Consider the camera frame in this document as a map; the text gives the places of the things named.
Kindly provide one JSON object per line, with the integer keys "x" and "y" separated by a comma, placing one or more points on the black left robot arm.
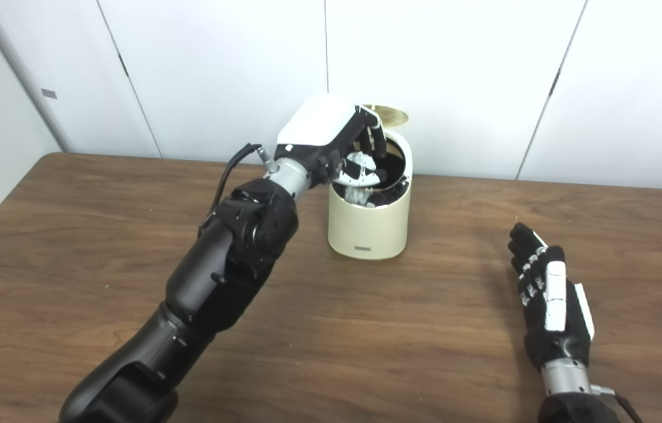
{"x": 213, "y": 282}

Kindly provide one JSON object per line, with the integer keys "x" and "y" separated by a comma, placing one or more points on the small gray wall label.
{"x": 49, "y": 94}

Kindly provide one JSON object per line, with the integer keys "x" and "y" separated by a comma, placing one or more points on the white paper ball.
{"x": 360, "y": 194}

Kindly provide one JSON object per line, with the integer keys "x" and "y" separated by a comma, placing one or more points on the round cream bin lid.
{"x": 392, "y": 116}

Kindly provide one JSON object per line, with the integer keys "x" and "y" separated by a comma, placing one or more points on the cream-colored bin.
{"x": 369, "y": 229}

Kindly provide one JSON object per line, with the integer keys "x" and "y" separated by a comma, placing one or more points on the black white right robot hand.
{"x": 565, "y": 335}

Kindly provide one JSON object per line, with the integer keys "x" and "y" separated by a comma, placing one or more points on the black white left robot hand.
{"x": 316, "y": 123}

